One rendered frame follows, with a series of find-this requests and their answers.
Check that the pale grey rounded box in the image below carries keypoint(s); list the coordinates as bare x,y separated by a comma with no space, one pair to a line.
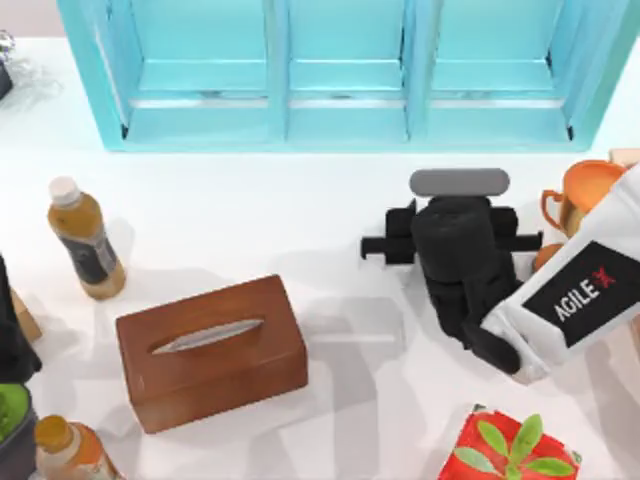
460,182

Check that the orange trophy cup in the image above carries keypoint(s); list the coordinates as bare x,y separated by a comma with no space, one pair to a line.
587,182

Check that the light blue rack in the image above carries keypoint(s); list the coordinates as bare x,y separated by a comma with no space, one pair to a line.
350,127

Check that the pale wooden box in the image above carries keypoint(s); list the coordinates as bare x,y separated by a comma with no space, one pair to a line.
627,159

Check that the brown wooden tissue box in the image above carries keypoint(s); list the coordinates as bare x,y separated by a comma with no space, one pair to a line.
215,360

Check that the red pot with green plant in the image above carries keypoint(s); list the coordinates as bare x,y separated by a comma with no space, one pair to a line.
480,450

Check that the tea bottle with white cap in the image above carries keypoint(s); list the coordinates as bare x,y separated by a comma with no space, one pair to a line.
87,240

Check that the small wooden block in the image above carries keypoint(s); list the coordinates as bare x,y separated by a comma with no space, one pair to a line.
29,320

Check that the orange juice bottle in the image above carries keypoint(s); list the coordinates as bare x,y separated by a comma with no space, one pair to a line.
70,455

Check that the green plant in dark pot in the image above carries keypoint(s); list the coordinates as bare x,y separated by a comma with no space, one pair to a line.
12,410

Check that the silver trophy with dark base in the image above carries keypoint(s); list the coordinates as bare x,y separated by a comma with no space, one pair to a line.
4,80

